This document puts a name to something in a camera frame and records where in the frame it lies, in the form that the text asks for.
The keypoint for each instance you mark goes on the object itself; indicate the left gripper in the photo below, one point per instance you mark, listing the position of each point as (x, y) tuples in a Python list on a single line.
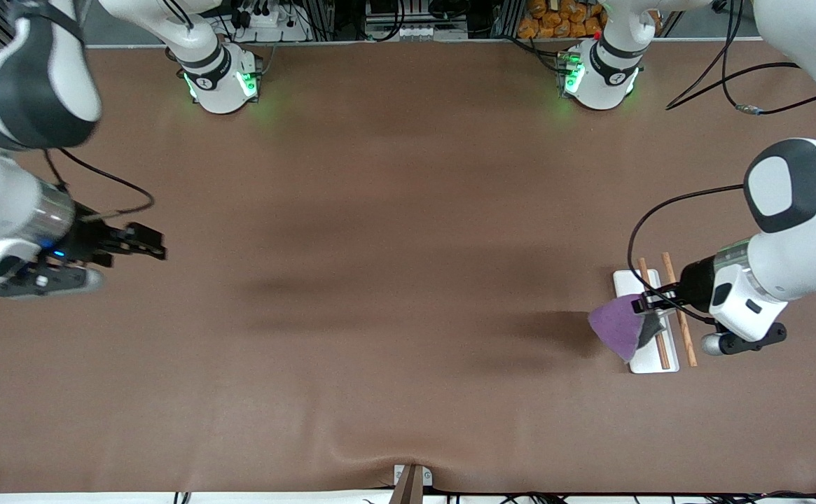
[(696, 281)]

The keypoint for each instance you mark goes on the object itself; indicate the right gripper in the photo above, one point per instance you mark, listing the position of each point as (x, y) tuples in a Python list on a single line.
[(90, 239)]

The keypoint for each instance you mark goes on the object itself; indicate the purple microfibre towel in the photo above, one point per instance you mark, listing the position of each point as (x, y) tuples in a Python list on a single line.
[(618, 325)]

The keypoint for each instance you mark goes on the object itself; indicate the right white Franka arm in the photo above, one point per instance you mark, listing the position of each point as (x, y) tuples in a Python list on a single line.
[(1, 196)]

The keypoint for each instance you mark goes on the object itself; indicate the white rectangular tray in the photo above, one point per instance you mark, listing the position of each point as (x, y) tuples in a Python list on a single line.
[(642, 364)]

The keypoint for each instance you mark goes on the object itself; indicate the white power strip with plugs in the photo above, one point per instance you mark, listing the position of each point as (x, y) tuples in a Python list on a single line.
[(267, 21)]

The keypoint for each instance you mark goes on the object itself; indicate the pile of orange snack packs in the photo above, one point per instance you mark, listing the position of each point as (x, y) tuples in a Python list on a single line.
[(555, 17)]

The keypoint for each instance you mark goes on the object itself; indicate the white box with ports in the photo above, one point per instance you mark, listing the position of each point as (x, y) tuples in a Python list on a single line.
[(418, 31)]

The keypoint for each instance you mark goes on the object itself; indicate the grey metal bracket plate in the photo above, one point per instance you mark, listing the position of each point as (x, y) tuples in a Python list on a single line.
[(427, 476)]

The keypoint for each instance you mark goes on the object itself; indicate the brown camera mount pole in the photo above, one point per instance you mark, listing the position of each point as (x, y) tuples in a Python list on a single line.
[(408, 490)]

